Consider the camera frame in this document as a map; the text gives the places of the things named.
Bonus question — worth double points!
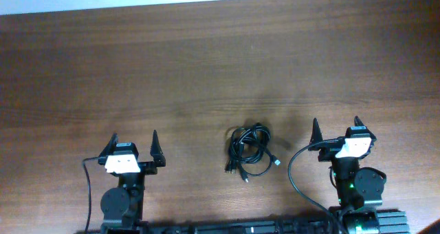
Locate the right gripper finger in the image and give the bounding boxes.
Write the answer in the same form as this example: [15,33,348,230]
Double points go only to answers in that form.
[353,116,377,141]
[308,118,323,151]

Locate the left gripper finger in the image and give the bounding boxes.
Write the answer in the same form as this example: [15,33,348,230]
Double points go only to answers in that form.
[98,133,118,165]
[150,130,166,167]

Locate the black usb cable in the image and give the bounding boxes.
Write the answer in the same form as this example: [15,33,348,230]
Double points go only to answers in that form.
[225,123,281,183]

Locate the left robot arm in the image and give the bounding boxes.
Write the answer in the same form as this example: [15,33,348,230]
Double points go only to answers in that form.
[98,131,166,233]

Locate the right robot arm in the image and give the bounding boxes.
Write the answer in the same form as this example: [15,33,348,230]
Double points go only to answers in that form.
[308,116,386,233]

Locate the right camera black cable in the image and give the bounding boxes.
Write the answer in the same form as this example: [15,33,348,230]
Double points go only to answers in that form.
[287,138,347,234]

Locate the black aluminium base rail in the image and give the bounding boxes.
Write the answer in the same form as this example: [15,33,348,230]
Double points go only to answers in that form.
[88,211,410,234]

